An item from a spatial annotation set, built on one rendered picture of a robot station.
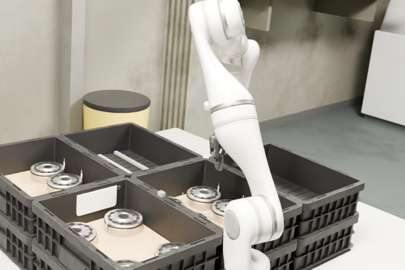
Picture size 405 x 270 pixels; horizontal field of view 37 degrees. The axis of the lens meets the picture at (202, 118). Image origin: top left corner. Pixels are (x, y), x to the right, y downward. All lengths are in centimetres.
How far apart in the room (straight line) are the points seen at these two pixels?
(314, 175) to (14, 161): 95
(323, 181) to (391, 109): 394
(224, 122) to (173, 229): 47
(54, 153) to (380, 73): 427
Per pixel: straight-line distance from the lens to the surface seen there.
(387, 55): 584
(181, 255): 138
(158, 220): 163
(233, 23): 124
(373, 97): 595
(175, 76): 412
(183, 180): 185
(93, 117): 346
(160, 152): 206
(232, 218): 118
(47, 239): 157
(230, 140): 120
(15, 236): 173
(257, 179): 121
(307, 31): 548
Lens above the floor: 161
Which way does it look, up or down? 17 degrees down
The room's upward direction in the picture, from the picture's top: 5 degrees clockwise
